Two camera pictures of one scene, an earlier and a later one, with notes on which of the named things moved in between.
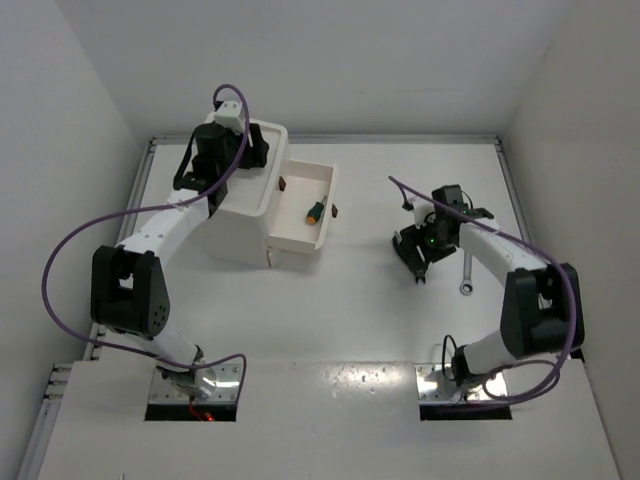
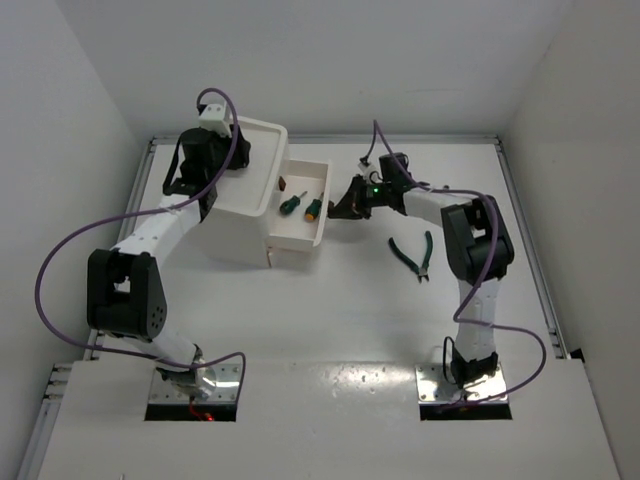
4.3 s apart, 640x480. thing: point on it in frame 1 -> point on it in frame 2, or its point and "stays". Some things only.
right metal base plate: x=434 y=387 stays
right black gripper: x=437 y=221 -> x=352 y=205
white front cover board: x=326 y=421 stays
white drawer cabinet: x=239 y=232 stays
